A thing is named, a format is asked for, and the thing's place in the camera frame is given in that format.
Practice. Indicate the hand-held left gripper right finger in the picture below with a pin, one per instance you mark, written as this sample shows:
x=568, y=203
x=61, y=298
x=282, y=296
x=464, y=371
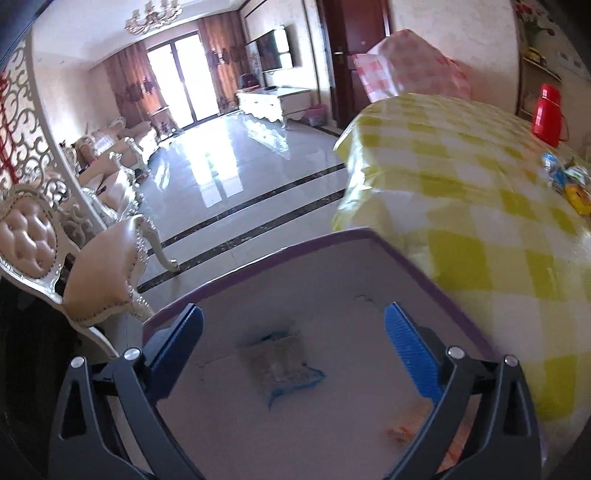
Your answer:
x=408, y=350

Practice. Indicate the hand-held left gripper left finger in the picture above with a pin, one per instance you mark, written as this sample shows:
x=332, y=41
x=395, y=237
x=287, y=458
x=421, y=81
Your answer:
x=178, y=344

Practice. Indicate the white box with purple rim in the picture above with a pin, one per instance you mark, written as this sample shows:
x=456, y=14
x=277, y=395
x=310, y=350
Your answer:
x=323, y=286

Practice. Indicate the yellow snack packet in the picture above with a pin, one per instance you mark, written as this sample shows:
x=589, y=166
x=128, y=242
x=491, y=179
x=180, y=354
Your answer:
x=579, y=198

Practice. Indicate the blue and white snack packet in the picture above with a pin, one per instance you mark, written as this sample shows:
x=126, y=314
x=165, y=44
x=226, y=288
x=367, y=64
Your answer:
x=553, y=168

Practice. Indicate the tufted leather dining chair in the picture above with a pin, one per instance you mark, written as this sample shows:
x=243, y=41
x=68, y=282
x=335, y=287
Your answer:
x=32, y=244

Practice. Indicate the cream carved sofa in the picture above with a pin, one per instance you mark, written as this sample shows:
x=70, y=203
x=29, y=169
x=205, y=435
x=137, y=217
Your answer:
x=136, y=136
x=108, y=170

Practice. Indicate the pink plastic basket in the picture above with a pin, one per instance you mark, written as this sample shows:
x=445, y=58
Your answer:
x=316, y=114

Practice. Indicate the brown patterned curtain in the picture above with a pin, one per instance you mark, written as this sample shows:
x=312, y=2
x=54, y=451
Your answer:
x=224, y=60
x=131, y=87

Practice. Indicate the white television cabinet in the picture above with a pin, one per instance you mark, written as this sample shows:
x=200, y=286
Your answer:
x=272, y=99

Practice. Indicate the glass balcony door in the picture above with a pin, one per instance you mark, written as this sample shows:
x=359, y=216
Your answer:
x=184, y=78

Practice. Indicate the red thermos jug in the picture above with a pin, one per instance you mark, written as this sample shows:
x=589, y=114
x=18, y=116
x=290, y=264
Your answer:
x=547, y=115

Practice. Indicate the pink checkered mesh food cover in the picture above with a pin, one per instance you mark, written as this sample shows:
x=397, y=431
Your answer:
x=415, y=64

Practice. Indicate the dark wooden door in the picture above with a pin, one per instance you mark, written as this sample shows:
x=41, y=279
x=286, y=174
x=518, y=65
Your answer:
x=355, y=27

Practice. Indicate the crystal chandelier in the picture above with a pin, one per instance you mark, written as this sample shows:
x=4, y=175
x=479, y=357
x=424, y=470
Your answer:
x=152, y=16

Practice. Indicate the wall television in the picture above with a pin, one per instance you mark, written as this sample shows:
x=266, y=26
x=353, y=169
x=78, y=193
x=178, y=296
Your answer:
x=274, y=48

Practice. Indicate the flower wall poster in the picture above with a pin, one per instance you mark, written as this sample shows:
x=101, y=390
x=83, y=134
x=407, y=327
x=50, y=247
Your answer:
x=540, y=18

